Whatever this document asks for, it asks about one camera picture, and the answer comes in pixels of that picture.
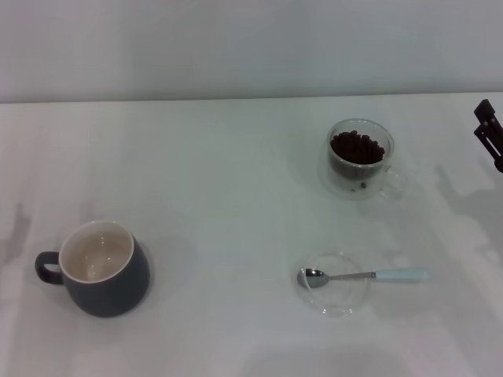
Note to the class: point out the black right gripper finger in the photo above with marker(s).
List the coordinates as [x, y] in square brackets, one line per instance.
[491, 147]
[484, 108]

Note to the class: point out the dark grey ceramic mug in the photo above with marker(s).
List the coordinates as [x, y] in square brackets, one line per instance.
[110, 290]

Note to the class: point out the coffee bean pile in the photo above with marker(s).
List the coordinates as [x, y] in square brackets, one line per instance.
[355, 149]

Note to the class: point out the double-walled glass cup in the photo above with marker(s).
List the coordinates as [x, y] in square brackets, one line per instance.
[337, 174]

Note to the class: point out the clear glass saucer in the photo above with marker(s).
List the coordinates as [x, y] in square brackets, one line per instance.
[338, 303]

